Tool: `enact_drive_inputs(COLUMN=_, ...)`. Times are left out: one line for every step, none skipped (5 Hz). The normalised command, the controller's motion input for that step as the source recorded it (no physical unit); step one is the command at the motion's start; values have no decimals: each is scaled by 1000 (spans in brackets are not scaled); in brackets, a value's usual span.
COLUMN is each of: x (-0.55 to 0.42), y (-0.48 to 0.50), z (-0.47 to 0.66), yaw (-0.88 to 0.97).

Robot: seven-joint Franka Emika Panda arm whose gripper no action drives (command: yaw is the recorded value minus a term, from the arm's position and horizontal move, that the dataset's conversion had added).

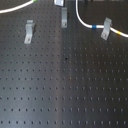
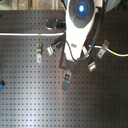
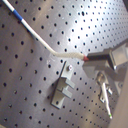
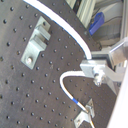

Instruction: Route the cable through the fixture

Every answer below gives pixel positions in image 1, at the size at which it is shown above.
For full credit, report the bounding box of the top grey cable clip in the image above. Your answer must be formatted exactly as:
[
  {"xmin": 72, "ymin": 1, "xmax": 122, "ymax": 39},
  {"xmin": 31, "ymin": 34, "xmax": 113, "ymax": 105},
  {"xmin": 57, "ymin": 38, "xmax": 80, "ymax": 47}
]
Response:
[{"xmin": 54, "ymin": 0, "xmax": 64, "ymax": 6}]

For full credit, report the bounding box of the middle grey cable clip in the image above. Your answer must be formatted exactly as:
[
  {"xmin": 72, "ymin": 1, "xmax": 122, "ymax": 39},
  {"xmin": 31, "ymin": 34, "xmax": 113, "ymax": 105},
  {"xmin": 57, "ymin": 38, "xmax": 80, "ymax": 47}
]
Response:
[{"xmin": 61, "ymin": 7, "xmax": 67, "ymax": 28}]

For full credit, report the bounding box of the right grey cable clip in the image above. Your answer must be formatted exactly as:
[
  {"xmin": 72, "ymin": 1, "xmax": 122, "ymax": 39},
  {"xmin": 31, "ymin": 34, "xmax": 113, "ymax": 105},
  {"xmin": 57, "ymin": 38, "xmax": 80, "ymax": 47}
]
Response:
[{"xmin": 101, "ymin": 17, "xmax": 112, "ymax": 40}]

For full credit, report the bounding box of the white cable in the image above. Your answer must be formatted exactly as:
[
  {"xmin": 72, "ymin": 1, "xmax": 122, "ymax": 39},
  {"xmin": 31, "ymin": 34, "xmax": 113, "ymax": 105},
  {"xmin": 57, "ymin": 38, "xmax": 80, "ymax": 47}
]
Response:
[{"xmin": 0, "ymin": 0, "xmax": 128, "ymax": 37}]

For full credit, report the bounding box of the grey cable clip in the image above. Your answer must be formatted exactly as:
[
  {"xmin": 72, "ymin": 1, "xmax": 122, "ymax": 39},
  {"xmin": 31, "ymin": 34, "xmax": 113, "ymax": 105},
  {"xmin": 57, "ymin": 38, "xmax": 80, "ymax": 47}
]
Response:
[
  {"xmin": 101, "ymin": 17, "xmax": 112, "ymax": 40},
  {"xmin": 61, "ymin": 7, "xmax": 67, "ymax": 28},
  {"xmin": 54, "ymin": 0, "xmax": 64, "ymax": 6},
  {"xmin": 24, "ymin": 20, "xmax": 35, "ymax": 44}
]

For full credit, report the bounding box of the left grey cable clip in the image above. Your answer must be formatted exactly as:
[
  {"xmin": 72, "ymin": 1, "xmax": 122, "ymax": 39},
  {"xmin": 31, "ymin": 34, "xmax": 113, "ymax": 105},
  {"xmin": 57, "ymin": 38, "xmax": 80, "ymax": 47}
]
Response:
[{"xmin": 24, "ymin": 20, "xmax": 35, "ymax": 44}]

